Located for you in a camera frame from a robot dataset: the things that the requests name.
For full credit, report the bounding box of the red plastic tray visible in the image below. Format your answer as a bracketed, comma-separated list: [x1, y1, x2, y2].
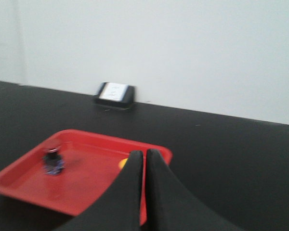
[0, 129, 172, 231]

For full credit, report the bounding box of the yellow mushroom push button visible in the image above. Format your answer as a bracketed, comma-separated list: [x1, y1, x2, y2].
[118, 158, 128, 169]

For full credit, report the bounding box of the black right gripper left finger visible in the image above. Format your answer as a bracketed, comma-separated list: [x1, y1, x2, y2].
[56, 151, 144, 231]

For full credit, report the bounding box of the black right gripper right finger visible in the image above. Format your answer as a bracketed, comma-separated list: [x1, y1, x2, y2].
[145, 149, 241, 231]

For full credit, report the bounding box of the red mushroom push button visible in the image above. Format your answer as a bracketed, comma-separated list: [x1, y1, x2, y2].
[43, 139, 64, 176]

